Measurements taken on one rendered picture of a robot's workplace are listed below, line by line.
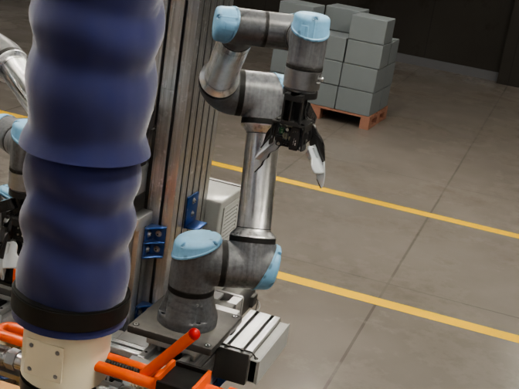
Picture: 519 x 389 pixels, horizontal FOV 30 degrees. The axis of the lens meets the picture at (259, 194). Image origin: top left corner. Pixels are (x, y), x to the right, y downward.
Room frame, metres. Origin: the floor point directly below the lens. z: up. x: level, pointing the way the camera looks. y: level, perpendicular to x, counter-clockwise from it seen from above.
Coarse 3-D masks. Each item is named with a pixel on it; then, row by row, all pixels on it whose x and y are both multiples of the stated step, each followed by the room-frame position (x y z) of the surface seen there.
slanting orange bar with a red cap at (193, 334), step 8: (192, 328) 1.63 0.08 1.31; (184, 336) 1.63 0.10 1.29; (192, 336) 1.62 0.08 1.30; (176, 344) 1.63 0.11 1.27; (184, 344) 1.62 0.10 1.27; (168, 352) 1.63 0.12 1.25; (176, 352) 1.63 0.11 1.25; (152, 360) 1.65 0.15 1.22; (160, 360) 1.63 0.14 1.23; (168, 360) 1.63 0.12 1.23; (144, 368) 1.65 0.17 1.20; (152, 368) 1.64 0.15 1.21; (160, 368) 1.64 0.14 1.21
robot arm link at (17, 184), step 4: (8, 172) 2.02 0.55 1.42; (12, 172) 2.05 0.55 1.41; (8, 176) 2.02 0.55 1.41; (12, 176) 2.00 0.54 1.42; (16, 176) 2.00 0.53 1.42; (20, 176) 1.99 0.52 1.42; (8, 180) 2.01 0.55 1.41; (12, 180) 2.00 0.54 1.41; (16, 180) 2.00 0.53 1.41; (20, 180) 1.99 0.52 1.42; (8, 184) 2.01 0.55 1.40; (12, 184) 2.00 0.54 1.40; (16, 184) 2.00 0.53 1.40; (20, 184) 1.99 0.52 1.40; (24, 184) 2.00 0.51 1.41; (12, 188) 2.00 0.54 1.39; (16, 188) 2.00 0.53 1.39; (20, 188) 1.99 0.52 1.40; (24, 188) 2.00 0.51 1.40; (20, 192) 2.00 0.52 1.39; (24, 192) 2.00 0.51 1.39
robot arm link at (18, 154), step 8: (16, 120) 2.03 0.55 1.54; (24, 120) 2.04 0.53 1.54; (16, 128) 2.00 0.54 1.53; (8, 136) 2.04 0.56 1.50; (16, 136) 2.00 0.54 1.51; (8, 144) 2.02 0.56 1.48; (16, 144) 2.00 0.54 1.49; (8, 152) 2.03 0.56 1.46; (16, 152) 2.00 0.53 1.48; (24, 152) 2.00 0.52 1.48; (16, 160) 2.00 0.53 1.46; (16, 168) 2.00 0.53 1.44
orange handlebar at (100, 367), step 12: (0, 324) 1.75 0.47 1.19; (12, 324) 1.76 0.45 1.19; (0, 336) 1.71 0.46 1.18; (12, 336) 1.71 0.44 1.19; (120, 360) 1.68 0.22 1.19; (132, 360) 1.68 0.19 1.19; (108, 372) 1.64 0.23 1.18; (120, 372) 1.64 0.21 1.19; (132, 372) 1.64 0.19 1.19; (156, 372) 1.66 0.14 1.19; (144, 384) 1.62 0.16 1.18
